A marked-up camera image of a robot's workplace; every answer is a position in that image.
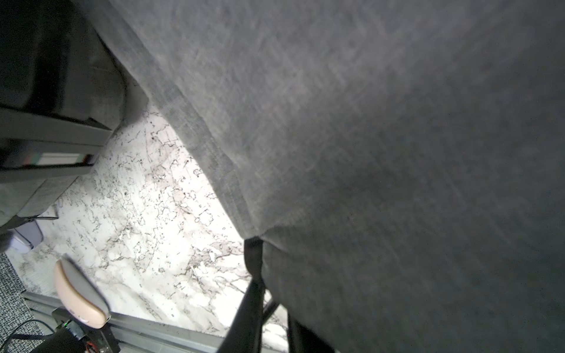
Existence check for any lilac computer mouse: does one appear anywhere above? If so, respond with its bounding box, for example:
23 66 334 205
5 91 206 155
1 221 44 254

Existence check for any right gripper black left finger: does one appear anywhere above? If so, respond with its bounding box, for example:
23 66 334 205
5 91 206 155
217 279 266 353

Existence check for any grey laptop bag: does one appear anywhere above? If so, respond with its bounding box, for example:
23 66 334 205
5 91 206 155
1 1 130 232
77 1 564 352

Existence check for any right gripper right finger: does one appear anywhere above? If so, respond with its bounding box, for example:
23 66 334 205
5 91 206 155
287 313 335 353

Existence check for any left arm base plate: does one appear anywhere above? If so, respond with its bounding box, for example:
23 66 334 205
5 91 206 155
32 307 122 353

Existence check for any pink computer mouse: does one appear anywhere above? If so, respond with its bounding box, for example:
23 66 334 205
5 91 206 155
54 259 111 329

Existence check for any aluminium front rail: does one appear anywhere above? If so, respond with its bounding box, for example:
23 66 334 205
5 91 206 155
22 291 223 352

